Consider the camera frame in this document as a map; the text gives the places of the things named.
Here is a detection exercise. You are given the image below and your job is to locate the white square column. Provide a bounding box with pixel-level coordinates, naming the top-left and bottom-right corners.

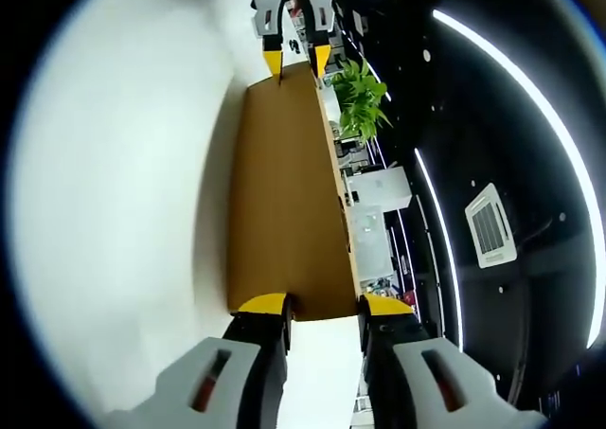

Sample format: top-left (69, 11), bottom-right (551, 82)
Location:
top-left (344, 166), bottom-right (413, 208)

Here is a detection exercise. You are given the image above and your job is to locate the potted green plant white pot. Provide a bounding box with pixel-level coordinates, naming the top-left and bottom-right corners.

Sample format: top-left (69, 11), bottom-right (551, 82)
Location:
top-left (329, 59), bottom-right (394, 147)

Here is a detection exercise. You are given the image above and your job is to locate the thin ceiling light strip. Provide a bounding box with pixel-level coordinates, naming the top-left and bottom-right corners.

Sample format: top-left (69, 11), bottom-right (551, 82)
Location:
top-left (413, 147), bottom-right (465, 343)

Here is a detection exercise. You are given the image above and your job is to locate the white perforated panel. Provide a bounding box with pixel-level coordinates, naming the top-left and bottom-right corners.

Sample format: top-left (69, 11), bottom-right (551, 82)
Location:
top-left (350, 205), bottom-right (400, 281)

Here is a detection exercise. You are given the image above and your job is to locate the long curved ceiling light strip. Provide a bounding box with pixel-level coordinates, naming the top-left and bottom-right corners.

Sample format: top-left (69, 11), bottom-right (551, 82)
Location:
top-left (430, 8), bottom-right (606, 350)

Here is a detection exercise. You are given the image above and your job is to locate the ceiling air conditioner vent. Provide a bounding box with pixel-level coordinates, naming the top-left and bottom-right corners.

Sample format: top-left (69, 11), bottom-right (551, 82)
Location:
top-left (464, 182), bottom-right (519, 270)

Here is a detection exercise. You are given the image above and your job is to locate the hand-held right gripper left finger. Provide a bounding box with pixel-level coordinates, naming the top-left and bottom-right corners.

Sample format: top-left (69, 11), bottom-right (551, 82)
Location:
top-left (101, 292), bottom-right (295, 429)

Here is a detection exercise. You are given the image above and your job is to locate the brown cardboard shoe box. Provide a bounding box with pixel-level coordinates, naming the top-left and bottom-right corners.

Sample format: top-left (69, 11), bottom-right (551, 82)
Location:
top-left (226, 62), bottom-right (362, 325)

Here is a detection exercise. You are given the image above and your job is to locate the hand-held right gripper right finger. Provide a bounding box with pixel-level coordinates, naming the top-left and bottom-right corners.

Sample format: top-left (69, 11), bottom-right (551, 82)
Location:
top-left (357, 294), bottom-right (545, 429)

